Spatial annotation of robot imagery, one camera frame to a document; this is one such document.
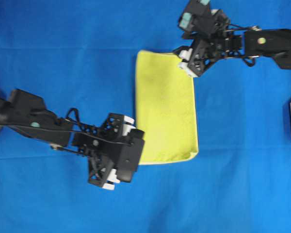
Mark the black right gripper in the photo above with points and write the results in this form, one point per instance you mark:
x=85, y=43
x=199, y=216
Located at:
x=202, y=54

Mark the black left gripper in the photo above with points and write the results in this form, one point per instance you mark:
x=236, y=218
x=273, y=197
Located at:
x=101, y=146

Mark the yellow-green microfiber towel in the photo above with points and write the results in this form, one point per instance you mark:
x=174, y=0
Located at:
x=165, y=109

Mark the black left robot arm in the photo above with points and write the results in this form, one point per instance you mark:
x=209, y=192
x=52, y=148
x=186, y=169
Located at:
x=27, y=114

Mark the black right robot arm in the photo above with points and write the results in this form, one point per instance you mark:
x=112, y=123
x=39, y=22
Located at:
x=274, y=44

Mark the blue table cloth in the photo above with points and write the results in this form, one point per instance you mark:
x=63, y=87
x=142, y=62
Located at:
x=82, y=53

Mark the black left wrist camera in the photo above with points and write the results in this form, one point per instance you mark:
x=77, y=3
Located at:
x=130, y=155

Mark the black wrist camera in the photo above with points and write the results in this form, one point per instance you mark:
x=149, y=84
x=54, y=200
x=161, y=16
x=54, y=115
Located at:
x=130, y=155
x=199, y=19

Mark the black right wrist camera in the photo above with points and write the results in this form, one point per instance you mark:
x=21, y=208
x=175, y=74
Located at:
x=199, y=19

